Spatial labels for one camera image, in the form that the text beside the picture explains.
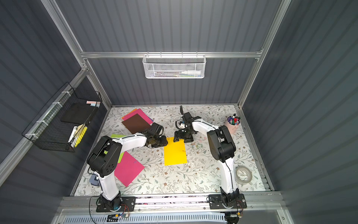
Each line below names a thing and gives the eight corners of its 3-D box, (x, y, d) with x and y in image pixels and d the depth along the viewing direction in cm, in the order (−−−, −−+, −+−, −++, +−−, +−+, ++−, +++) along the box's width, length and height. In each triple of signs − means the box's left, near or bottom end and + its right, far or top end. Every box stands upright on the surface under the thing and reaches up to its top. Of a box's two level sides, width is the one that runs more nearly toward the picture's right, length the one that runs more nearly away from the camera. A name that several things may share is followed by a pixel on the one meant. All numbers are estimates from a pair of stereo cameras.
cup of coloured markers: (224, 134, 105) (229, 122, 93) (222, 125, 110) (227, 113, 98) (235, 134, 105) (242, 122, 93) (233, 125, 110) (239, 113, 98)
